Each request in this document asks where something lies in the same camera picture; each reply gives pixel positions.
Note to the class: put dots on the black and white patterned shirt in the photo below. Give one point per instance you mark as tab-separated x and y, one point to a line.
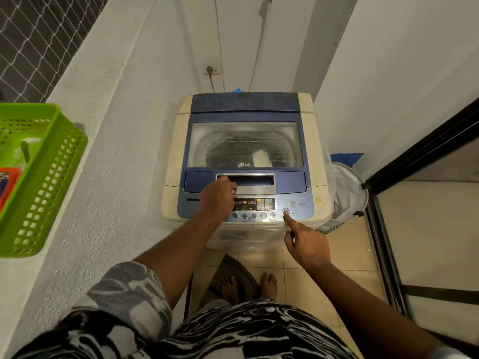
243	332

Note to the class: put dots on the blue plastic tub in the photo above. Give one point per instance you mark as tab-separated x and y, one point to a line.
346	159

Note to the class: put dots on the person's left hand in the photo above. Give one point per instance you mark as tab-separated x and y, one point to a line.
215	201

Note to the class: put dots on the person's right thumb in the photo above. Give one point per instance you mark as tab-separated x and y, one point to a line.
288	242

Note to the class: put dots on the person's right foot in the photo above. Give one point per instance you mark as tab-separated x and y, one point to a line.
268	286

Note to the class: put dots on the person's right forearm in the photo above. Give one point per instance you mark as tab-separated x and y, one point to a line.
370	314

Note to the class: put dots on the person's foot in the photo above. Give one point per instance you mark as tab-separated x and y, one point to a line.
229	289
268	286

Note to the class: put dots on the green plastic basket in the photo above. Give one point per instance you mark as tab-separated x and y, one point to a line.
48	175

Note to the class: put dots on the white laundry bag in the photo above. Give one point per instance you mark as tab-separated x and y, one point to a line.
350	198

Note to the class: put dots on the person's left fingers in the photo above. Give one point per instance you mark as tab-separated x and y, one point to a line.
228	185

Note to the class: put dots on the dark floor mat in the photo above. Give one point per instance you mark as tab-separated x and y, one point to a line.
243	274

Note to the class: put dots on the black framed sliding glass door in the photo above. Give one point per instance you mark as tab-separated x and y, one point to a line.
385	235

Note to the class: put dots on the person's right hand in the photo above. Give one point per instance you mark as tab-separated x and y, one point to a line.
308	244

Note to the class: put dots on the blue washing machine lid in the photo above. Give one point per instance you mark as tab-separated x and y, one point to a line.
288	181

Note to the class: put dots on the white cloth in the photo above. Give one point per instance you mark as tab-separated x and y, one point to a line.
262	158

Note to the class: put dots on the person's left foot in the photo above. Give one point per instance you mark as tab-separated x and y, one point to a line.
229	289

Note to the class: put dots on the orange box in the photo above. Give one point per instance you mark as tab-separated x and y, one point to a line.
8	186

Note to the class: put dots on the person's left forearm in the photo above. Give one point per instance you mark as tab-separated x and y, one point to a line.
179	257

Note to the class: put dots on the white wall socket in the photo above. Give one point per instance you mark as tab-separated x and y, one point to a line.
217	67

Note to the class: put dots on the white and blue washing machine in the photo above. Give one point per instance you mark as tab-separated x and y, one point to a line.
322	153

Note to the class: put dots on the white window net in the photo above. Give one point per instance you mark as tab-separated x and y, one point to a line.
41	37

